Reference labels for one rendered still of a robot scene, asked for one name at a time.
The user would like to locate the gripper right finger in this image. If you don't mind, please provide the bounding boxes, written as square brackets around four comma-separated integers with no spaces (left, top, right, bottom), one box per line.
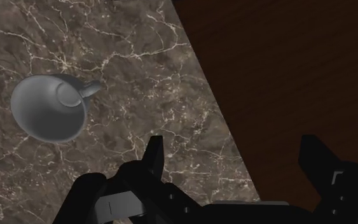
[298,134,358,224]

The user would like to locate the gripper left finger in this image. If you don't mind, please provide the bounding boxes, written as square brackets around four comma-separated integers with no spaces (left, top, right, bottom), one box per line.
[52,135,203,224]

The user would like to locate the grey cup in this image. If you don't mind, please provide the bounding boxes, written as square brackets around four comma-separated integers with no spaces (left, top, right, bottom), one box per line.
[10,73,102,144]

